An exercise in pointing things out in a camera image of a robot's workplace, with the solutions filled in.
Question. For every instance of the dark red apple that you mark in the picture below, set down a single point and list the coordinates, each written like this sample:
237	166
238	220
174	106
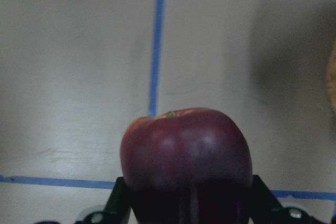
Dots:
187	166

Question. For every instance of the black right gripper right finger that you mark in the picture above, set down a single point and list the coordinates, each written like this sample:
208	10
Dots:
265	207

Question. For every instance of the woven wicker basket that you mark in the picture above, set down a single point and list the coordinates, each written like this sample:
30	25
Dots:
330	79

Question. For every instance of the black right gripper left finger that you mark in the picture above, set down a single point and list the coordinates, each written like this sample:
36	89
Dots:
117	209

